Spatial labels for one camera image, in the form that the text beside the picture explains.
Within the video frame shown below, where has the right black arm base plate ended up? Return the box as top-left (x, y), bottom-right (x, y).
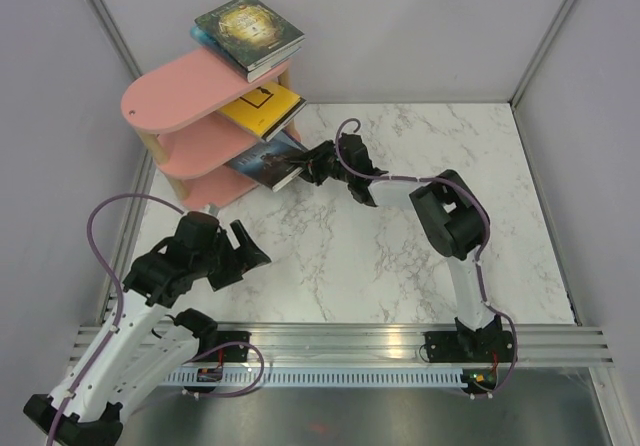
top-left (424, 331), bottom-right (515, 364)

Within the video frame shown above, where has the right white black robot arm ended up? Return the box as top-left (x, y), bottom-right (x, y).
top-left (286, 134), bottom-right (509, 360)

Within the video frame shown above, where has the white slotted cable duct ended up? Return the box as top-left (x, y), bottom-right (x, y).
top-left (161, 366), bottom-right (467, 388)

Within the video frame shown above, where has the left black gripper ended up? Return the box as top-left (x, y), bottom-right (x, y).
top-left (192, 219), bottom-right (270, 291)

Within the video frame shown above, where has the dark blue Wuthering Heights book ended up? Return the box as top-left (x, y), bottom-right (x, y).
top-left (225, 131), bottom-right (307, 192)

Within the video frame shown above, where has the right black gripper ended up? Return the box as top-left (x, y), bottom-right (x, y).
top-left (285, 139), bottom-right (354, 185)

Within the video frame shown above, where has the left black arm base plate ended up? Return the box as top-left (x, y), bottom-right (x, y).
top-left (197, 331), bottom-right (251, 365)

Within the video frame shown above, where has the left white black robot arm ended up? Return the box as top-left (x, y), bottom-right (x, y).
top-left (23, 212), bottom-right (271, 445)

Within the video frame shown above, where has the black moon sixpence book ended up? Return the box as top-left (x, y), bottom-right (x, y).
top-left (260, 98), bottom-right (307, 141)

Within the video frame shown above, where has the teal ocean cover book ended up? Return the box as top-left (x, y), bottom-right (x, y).
top-left (190, 26), bottom-right (301, 83)

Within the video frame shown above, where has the pink three-tier wooden shelf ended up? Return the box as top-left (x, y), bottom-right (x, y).
top-left (121, 47), bottom-right (291, 210)

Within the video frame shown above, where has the aluminium mounting rail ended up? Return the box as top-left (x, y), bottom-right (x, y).
top-left (67, 315), bottom-right (615, 370)

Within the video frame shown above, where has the green forest cover book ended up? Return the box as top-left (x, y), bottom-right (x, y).
top-left (194, 0), bottom-right (305, 69)

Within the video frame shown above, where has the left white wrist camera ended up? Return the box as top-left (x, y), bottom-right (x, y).
top-left (202, 204), bottom-right (220, 217)

